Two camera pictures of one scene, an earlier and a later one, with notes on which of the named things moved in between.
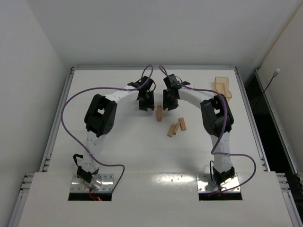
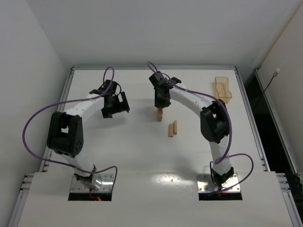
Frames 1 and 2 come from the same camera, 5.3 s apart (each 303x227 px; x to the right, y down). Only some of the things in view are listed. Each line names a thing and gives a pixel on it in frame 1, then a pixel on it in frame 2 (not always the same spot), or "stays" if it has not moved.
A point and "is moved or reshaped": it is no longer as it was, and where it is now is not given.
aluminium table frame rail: x=154 y=68 stays
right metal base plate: x=204 y=184 stays
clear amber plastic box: x=220 y=84 stays
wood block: x=171 y=129 stays
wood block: x=176 y=128 is moved or reshaped
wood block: x=182 y=123 to x=159 y=110
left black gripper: x=146 y=101 to x=117 y=106
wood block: x=159 y=115 stays
